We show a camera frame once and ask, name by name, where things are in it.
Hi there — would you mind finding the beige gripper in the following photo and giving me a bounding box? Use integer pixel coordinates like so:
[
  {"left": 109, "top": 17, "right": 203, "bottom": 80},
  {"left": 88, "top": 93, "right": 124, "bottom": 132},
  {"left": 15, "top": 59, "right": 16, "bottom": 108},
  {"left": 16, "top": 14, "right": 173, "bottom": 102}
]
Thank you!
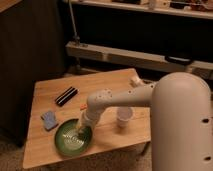
[{"left": 76, "top": 112, "right": 100, "bottom": 134}]

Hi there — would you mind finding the green ceramic bowl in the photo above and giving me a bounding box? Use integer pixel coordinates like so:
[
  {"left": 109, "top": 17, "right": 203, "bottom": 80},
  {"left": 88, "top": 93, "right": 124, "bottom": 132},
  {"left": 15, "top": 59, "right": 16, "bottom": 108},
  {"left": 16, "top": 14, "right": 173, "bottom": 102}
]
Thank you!
[{"left": 54, "top": 118, "right": 93, "bottom": 157}]

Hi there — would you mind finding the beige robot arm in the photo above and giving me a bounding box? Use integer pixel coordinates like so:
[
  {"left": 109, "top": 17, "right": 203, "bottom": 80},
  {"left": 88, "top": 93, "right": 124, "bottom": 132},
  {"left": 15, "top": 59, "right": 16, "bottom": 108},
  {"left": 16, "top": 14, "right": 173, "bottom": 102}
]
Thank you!
[{"left": 81, "top": 72, "right": 213, "bottom": 171}]

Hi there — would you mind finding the small orange object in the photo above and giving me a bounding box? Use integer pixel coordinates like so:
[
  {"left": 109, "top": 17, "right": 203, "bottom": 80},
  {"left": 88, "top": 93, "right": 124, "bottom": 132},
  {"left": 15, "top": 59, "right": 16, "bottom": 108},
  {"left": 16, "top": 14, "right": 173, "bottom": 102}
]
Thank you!
[{"left": 80, "top": 105, "right": 87, "bottom": 110}]

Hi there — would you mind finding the wooden table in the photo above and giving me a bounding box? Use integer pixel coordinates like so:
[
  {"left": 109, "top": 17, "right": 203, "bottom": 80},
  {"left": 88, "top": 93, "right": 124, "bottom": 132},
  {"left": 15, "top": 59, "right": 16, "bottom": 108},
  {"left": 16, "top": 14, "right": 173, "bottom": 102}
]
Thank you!
[{"left": 23, "top": 68, "right": 150, "bottom": 169}]

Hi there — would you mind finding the blue sponge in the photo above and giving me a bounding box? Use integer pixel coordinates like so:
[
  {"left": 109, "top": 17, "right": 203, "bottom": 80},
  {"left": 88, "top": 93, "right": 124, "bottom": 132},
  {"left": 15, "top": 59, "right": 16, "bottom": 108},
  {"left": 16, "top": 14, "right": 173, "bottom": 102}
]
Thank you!
[{"left": 41, "top": 111, "right": 58, "bottom": 131}]

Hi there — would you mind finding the white paper cup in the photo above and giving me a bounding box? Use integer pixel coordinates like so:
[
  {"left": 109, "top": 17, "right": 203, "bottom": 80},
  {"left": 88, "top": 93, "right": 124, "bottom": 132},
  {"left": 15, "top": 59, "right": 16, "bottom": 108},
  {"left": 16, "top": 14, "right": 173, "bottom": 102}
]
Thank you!
[{"left": 116, "top": 107, "right": 133, "bottom": 128}]

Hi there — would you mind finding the metal pole stand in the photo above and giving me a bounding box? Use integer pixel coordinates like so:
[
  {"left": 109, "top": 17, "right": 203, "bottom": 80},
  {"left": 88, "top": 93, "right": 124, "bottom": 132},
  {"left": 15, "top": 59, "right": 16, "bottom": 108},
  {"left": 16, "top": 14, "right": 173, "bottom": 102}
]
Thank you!
[{"left": 68, "top": 0, "right": 87, "bottom": 47}]

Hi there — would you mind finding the wooden shelf with items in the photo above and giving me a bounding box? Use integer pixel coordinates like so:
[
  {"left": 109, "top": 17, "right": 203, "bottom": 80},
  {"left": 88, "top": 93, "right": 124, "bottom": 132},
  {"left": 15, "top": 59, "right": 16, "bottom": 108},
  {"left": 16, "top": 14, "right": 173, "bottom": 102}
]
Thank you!
[{"left": 62, "top": 0, "right": 213, "bottom": 20}]

